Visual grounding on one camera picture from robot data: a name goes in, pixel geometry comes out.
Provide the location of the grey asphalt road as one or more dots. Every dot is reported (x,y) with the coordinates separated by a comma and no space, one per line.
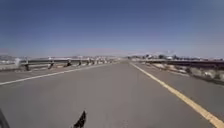
(100,96)

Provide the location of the row of distant buildings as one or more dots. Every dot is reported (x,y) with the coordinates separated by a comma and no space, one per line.
(160,57)

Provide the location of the white painted edge line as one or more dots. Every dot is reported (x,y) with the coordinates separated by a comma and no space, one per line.
(43,75)

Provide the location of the metal guardrail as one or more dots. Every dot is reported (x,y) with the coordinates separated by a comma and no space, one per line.
(40,61)
(200,62)

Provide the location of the dry dirt verge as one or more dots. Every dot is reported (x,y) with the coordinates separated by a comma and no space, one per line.
(36,67)
(200,73)

